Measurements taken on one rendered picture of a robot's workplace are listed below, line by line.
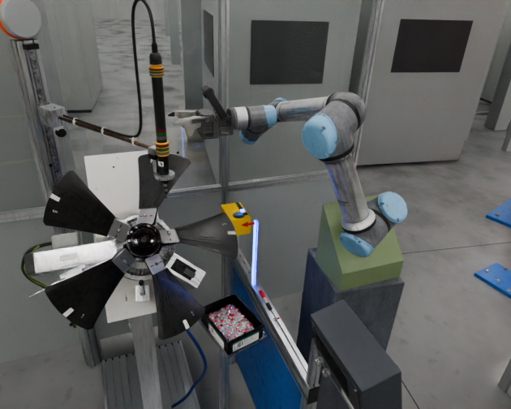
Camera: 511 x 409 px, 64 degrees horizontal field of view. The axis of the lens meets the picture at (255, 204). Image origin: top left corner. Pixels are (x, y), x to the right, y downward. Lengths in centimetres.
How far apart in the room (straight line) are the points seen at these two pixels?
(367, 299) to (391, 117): 372
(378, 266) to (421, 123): 394
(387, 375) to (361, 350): 8
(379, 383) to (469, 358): 203
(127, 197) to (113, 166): 15
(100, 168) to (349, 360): 126
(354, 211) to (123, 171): 100
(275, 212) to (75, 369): 150
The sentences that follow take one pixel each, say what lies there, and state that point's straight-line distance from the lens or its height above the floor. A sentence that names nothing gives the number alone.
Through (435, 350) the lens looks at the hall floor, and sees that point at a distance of 301.
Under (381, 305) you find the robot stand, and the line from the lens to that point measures 179.
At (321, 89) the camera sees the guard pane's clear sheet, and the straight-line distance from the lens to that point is 239.
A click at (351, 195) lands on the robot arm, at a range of 131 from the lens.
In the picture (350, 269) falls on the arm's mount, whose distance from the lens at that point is 161.
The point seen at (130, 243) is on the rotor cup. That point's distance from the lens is 149.
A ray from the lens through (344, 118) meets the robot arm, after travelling 120.
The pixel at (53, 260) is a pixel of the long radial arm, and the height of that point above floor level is 111.
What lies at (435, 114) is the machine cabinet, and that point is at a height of 68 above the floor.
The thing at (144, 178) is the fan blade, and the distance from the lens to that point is 164.
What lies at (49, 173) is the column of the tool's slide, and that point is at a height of 126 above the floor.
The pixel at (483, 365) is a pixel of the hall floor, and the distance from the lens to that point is 306.
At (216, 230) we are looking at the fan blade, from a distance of 160.
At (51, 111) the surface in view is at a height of 155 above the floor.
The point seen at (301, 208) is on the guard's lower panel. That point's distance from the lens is 262.
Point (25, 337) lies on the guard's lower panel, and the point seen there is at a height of 20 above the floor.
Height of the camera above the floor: 204
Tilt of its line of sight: 29 degrees down
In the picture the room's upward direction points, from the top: 2 degrees clockwise
